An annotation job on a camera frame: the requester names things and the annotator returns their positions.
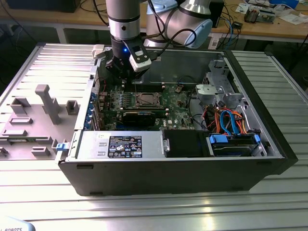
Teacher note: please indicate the hard disk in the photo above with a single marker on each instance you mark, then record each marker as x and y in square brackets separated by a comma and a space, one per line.
[234, 151]

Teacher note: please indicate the copper fin CPU cooler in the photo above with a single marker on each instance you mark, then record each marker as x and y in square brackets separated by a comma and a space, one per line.
[251, 15]

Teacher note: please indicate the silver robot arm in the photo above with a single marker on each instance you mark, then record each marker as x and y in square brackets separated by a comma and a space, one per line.
[122, 14]

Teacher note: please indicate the grey parts rack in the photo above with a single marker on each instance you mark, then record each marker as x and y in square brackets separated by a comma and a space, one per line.
[51, 106]

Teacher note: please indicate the white printed tag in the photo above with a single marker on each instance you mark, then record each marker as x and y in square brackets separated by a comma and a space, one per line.
[214, 43]

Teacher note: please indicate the green motherboard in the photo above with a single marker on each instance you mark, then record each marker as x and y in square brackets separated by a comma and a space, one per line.
[175, 115]

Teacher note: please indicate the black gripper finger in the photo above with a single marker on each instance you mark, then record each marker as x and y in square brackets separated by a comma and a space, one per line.
[115, 68]
[139, 75]

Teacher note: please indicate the blue disk carrier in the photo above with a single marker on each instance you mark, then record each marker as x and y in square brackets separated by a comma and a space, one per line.
[217, 139]

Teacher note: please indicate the wooden workbench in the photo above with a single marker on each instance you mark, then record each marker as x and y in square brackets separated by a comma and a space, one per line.
[72, 20]

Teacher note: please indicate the white paper sheet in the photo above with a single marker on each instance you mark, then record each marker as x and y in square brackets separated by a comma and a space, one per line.
[243, 7]
[292, 19]

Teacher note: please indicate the silver drive cage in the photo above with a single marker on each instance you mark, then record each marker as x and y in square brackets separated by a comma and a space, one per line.
[209, 91]

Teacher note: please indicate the black PC case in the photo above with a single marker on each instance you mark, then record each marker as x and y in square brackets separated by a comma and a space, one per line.
[168, 178]

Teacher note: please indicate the pale blue teach pendant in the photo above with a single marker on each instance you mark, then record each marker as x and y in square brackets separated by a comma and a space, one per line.
[14, 226]

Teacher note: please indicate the blue cardboard box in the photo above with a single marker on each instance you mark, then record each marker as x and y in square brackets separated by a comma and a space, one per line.
[284, 3]

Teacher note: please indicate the CPU socket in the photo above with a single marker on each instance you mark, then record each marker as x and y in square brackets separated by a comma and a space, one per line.
[137, 93]

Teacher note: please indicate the silver metal box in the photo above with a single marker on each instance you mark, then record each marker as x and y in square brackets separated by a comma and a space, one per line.
[267, 16]

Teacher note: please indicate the silver power supply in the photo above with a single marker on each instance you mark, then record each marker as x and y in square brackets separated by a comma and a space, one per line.
[91, 146]

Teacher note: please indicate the black computer box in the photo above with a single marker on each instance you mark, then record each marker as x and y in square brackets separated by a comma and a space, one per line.
[41, 6]

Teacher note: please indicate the small black box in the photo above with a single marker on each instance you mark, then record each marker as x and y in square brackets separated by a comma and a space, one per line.
[220, 14]

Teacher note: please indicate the small black adapter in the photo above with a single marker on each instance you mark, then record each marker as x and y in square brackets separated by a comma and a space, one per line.
[237, 25]

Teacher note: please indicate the black drive bay box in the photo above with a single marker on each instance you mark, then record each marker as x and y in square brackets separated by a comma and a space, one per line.
[183, 144]

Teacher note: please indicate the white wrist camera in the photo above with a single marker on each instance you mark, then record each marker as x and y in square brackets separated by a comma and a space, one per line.
[142, 62]

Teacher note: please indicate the blue case latch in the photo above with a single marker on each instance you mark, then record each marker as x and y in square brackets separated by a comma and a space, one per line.
[62, 147]

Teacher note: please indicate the pale grey case latch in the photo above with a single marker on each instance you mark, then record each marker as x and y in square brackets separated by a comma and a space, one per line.
[98, 51]

